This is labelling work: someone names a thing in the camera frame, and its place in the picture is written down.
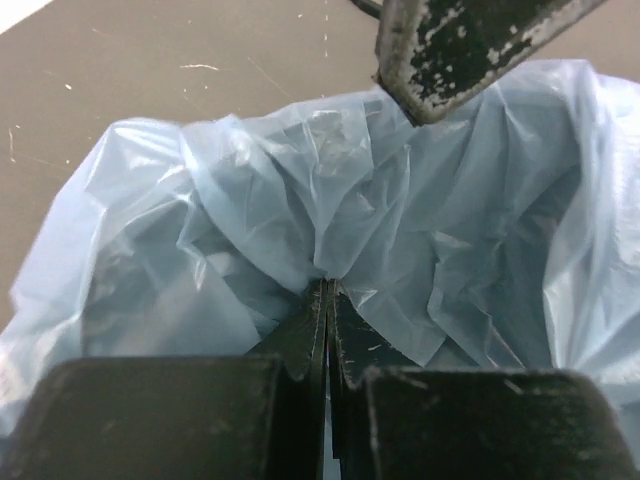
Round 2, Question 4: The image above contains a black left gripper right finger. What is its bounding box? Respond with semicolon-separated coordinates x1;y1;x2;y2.
327;282;638;479

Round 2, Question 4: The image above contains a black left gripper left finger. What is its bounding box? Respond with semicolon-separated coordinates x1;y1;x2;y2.
1;281;328;480

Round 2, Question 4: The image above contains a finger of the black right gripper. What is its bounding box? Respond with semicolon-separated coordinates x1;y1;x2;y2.
375;0;602;125

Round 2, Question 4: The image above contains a light blue trash bag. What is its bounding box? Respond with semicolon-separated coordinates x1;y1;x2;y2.
1;61;639;448

